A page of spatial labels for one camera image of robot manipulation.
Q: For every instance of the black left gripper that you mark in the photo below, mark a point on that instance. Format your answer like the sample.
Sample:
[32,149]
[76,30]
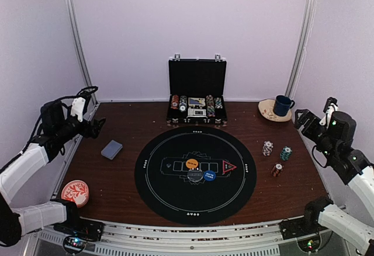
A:
[95,129]

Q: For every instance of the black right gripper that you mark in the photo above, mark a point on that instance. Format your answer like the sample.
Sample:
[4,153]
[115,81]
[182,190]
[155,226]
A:
[306,114]

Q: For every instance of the blue playing card deck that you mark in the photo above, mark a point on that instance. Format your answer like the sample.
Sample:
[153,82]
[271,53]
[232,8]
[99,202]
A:
[111,150]

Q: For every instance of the red black chip stack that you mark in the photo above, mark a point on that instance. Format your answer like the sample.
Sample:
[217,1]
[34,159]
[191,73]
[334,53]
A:
[277,169]

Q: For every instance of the red triangle all-in marker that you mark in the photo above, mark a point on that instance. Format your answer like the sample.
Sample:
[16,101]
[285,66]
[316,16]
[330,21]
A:
[227,167]

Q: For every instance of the orange big blind button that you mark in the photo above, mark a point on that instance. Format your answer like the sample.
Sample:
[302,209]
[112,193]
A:
[192,163]

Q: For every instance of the clear round dealer button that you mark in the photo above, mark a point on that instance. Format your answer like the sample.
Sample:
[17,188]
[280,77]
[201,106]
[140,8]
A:
[195,175]

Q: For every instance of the blue small blind button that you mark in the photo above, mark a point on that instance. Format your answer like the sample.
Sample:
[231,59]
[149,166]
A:
[209,175]

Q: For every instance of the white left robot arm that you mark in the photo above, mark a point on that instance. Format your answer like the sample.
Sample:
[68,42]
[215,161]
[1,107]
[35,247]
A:
[56,125]

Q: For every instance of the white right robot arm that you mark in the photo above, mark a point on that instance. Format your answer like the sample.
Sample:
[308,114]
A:
[333,136]

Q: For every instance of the dark blue mug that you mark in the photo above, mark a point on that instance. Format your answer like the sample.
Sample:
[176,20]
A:
[282,105]

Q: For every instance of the green chip stack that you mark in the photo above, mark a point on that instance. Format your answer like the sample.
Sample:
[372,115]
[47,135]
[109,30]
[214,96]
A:
[285,153]

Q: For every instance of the beige ceramic plate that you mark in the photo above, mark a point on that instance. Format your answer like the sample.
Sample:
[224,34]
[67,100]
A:
[265,108]

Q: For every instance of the white blue chip stack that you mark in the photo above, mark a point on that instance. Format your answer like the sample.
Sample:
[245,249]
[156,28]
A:
[267,148]

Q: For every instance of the red white round coaster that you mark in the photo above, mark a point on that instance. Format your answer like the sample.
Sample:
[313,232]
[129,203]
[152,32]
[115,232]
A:
[76,191]

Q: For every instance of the red chip row in case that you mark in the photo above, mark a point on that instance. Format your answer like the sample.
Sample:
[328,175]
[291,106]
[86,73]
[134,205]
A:
[175,102]

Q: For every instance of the purple green chip row in case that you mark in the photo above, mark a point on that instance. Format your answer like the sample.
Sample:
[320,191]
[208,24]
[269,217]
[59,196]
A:
[218,103]

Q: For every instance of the multicolour chip row in case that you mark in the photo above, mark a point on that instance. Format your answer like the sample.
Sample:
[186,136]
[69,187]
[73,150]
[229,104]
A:
[210,106]

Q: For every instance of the white card box in case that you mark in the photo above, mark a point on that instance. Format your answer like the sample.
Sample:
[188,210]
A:
[195,112]

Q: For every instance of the black poker chip case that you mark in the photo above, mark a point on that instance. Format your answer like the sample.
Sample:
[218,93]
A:
[196,78]

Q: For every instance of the round black poker mat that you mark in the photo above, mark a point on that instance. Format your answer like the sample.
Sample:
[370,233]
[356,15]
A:
[161,175]

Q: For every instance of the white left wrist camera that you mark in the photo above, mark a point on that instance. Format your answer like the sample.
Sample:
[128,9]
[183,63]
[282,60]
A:
[77,108]

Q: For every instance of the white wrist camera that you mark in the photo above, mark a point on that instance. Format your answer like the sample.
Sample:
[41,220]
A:
[77,108]
[330,107]

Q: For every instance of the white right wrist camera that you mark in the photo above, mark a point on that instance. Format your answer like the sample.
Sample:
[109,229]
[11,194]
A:
[330,107]

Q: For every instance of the left aluminium frame post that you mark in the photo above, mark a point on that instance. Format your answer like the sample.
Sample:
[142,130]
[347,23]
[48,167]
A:
[77,43]

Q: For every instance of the aluminium frame post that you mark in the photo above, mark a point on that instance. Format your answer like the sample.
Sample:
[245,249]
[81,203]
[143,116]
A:
[305,32]
[77,43]

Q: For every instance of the right aluminium frame post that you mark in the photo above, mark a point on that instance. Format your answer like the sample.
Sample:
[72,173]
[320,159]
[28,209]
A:
[305,32]

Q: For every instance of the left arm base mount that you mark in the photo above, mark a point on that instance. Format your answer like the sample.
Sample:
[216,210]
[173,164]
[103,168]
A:
[77,236]

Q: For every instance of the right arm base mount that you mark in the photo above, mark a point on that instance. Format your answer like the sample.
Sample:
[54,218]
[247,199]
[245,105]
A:
[304,234]

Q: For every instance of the front aluminium rail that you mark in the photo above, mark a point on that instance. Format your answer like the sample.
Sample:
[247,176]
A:
[264,238]

